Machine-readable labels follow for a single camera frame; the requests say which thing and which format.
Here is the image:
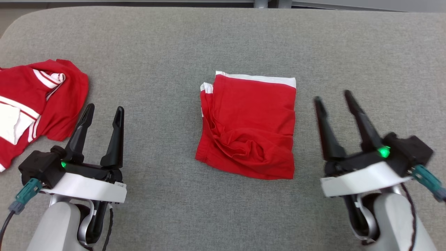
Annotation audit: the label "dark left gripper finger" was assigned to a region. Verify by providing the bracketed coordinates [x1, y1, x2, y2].
[100, 106, 125, 169]
[64, 103, 95, 164]

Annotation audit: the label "teal plug camera cable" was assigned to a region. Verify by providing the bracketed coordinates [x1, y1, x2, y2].
[411, 165, 446, 203]
[0, 178, 43, 241]

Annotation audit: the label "red white number 23 jersey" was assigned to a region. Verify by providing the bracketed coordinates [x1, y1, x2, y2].
[0, 59, 89, 173]

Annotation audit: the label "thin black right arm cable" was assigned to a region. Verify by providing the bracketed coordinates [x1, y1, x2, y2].
[400, 183, 418, 251]

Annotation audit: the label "grey partition post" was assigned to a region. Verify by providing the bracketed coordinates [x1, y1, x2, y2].
[254, 0, 292, 9]

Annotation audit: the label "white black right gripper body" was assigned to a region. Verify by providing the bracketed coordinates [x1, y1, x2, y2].
[321, 150, 413, 198]

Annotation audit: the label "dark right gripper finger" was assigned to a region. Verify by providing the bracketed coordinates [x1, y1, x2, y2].
[344, 90, 384, 152]
[314, 97, 347, 161]

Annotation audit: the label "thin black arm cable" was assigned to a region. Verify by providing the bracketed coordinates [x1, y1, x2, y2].
[101, 206, 114, 251]
[400, 183, 418, 251]

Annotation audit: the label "red shorts with white stripe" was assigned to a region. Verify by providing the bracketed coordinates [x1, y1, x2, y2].
[195, 71, 297, 180]

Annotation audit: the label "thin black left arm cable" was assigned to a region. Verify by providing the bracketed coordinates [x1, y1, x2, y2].
[101, 206, 114, 251]

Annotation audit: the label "teal plug right camera cable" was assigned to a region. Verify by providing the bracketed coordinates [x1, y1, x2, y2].
[411, 165, 446, 203]

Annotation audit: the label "teal plug left camera cable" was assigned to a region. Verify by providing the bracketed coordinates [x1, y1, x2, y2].
[0, 178, 43, 241]

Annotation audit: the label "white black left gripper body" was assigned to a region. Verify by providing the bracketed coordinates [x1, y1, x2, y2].
[41, 161, 128, 204]

